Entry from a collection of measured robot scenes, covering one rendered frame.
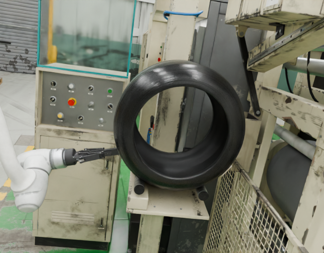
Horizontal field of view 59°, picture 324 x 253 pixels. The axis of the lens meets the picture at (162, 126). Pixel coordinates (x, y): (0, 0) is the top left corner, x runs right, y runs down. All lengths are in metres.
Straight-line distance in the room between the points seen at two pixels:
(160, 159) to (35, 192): 0.60
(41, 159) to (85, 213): 0.91
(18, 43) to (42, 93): 8.48
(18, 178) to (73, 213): 1.02
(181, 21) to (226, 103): 0.52
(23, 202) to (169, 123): 0.78
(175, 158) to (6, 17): 9.37
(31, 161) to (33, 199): 0.18
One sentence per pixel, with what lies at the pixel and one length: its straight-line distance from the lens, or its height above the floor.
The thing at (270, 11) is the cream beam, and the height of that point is 1.64.
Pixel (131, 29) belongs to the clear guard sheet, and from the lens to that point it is 1.82.
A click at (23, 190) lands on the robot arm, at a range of 1.23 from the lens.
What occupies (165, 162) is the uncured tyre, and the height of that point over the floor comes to 0.93.
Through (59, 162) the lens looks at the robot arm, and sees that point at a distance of 1.32.
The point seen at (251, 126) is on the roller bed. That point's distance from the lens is 1.56.
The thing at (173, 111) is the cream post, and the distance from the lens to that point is 1.52.
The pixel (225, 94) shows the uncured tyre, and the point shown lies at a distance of 1.16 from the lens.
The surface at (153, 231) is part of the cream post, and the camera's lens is 1.83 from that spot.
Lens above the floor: 1.50
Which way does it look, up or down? 16 degrees down
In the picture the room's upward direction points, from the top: 8 degrees clockwise
